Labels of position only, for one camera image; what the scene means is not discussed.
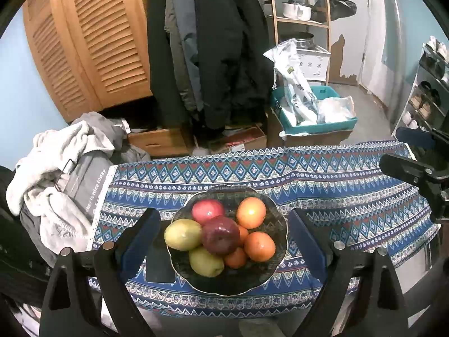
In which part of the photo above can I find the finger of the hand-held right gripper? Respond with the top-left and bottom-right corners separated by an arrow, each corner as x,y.
396,126 -> 449,150
380,153 -> 449,185

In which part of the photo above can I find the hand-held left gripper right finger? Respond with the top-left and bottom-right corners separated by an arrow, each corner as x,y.
288,209 -> 409,337

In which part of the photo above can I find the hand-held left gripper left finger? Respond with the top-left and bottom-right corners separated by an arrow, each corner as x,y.
38,208 -> 162,337

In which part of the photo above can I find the large orange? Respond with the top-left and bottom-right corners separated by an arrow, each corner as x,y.
236,197 -> 267,229
244,232 -> 276,262

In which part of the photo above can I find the pink red apple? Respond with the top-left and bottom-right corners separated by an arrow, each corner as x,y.
191,199 -> 226,226

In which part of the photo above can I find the dark red apple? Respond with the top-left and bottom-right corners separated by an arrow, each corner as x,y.
201,216 -> 241,256

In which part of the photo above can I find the scalloped clear glass bowl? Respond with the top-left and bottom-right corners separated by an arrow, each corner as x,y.
167,184 -> 289,296

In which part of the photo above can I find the metal shoe rack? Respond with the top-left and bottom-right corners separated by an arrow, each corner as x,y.
398,35 -> 449,134

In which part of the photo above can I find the blue patterned tablecloth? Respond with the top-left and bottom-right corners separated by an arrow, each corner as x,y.
86,140 -> 441,320

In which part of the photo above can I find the clear plastic bag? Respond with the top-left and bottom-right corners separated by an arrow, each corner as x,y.
317,95 -> 356,124

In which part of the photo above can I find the teal plastic crate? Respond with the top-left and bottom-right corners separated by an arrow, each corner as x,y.
270,85 -> 358,136

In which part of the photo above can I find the grey printed cloth bag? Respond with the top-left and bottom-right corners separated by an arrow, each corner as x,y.
56,151 -> 109,222

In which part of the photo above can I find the brown cardboard box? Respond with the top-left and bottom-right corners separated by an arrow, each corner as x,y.
267,109 -> 353,148

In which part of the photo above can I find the white door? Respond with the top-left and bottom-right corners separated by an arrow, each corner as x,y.
358,0 -> 404,99

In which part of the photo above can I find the wooden crate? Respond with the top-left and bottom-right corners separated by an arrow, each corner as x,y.
127,127 -> 192,158

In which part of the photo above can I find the white plastic basket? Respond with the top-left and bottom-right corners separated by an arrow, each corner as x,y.
296,45 -> 331,81

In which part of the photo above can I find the grey hoodie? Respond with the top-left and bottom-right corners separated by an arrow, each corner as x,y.
70,111 -> 151,169

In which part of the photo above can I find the pile of grey white clothes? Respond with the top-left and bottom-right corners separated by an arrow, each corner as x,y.
6,121 -> 114,257

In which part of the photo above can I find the flat cardboard box red print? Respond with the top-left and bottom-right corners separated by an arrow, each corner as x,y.
209,124 -> 267,155

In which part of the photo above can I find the white printed bag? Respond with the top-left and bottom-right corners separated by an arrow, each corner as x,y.
263,38 -> 320,125

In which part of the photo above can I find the metal pot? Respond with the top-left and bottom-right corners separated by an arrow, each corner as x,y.
295,32 -> 314,50

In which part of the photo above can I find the dark hanging bag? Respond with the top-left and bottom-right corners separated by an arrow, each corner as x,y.
314,0 -> 358,22

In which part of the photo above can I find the wooden shelf rack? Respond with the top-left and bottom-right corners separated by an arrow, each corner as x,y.
265,0 -> 332,85

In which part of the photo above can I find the white cooking pot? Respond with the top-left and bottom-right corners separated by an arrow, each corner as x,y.
282,0 -> 313,21

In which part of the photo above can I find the black jacket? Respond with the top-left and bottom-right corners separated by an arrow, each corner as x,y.
146,0 -> 192,127

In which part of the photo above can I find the long black coat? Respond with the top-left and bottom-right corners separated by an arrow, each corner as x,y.
191,0 -> 272,132

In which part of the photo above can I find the grey jacket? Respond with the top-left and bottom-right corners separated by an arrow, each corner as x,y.
164,0 -> 206,113

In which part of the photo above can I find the wooden louvered cabinet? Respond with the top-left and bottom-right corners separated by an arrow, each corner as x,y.
23,0 -> 155,123

